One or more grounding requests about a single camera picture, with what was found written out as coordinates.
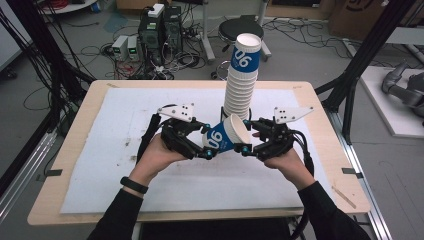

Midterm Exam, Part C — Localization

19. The blue white paper cup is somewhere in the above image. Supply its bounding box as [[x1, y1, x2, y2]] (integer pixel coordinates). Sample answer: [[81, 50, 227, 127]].
[[201, 113, 252, 154]]

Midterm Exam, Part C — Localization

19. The black computer tower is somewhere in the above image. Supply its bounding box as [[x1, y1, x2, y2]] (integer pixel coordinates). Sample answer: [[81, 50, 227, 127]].
[[137, 13, 165, 66], [162, 5, 184, 55]]

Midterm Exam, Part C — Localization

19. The black round stool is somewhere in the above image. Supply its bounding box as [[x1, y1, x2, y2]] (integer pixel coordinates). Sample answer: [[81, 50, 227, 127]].
[[218, 14, 273, 63]]

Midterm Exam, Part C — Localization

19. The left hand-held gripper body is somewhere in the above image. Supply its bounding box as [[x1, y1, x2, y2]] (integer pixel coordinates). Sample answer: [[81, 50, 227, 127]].
[[157, 103, 206, 160]]

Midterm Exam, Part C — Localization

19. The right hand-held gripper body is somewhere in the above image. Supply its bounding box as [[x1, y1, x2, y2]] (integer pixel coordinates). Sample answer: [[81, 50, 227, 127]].
[[252, 105, 315, 162]]

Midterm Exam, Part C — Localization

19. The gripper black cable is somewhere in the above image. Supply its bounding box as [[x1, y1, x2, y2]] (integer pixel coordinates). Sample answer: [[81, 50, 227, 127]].
[[289, 129, 316, 240], [135, 112, 163, 164]]

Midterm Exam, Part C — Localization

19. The tangle of floor cables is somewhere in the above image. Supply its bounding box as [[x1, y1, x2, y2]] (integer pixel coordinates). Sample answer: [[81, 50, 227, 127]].
[[143, 49, 208, 81]]

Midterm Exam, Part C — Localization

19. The red cable bundle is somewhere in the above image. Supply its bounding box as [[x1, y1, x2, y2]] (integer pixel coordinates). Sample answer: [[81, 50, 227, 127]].
[[49, 0, 70, 10]]

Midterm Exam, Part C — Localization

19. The person's right hand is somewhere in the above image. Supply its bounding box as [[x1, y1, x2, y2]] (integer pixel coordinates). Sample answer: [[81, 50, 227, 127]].
[[263, 147, 316, 192]]

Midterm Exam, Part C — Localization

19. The white table mat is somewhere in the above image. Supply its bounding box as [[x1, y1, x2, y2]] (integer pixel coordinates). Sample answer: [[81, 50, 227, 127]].
[[59, 87, 329, 214]]

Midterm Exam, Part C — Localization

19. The grey metal stand leg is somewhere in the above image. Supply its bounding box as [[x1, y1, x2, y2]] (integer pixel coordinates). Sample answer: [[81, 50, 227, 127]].
[[199, 0, 218, 65]]

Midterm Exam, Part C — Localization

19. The aluminium rail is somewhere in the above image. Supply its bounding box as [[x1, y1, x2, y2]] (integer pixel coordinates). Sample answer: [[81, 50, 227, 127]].
[[0, 128, 59, 222], [324, 109, 393, 240]]

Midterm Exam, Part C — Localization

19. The white box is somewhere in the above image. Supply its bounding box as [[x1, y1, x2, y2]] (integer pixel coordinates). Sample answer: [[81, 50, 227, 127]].
[[147, 3, 166, 19]]

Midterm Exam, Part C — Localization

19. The white platform board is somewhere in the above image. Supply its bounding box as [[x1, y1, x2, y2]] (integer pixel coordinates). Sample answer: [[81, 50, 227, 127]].
[[359, 64, 424, 139]]

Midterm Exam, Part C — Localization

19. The beige tape strip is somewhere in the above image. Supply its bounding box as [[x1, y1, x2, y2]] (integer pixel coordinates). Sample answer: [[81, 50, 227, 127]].
[[331, 185, 357, 210]]

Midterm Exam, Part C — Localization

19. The brown cardboard box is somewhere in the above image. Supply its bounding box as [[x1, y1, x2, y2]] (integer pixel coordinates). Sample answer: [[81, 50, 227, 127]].
[[328, 0, 424, 42]]

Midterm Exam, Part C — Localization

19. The black frame post with cables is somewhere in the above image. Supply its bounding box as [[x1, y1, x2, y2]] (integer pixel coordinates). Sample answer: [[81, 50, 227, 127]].
[[0, 0, 96, 134]]

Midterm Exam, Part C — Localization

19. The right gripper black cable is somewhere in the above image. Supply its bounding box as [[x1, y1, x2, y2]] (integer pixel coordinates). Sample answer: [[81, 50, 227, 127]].
[[289, 129, 316, 240]]

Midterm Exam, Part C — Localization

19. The person's left hand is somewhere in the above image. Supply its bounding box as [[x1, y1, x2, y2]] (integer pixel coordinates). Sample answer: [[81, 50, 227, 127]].
[[129, 134, 189, 188]]

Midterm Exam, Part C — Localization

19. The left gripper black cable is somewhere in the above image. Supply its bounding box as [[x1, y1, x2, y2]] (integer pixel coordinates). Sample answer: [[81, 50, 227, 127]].
[[135, 112, 163, 164]]

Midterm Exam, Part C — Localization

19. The stack of white paper cups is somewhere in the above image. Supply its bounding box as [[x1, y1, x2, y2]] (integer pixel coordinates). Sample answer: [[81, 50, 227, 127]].
[[223, 33, 262, 122]]

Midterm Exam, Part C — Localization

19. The white round table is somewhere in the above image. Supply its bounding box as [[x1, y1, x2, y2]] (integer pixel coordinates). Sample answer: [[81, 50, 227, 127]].
[[39, 0, 98, 15]]

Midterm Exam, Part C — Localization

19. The black tape piece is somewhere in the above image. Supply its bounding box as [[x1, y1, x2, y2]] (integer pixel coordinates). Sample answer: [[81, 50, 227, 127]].
[[342, 167, 364, 180], [35, 168, 64, 182]]

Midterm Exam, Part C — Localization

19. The black wristband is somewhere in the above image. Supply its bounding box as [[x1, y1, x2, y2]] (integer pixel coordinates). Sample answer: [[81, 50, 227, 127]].
[[119, 176, 150, 195]]

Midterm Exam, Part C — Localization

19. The grey power supply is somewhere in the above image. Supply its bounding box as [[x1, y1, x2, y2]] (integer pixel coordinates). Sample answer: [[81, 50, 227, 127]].
[[111, 35, 129, 62], [127, 35, 142, 62]]

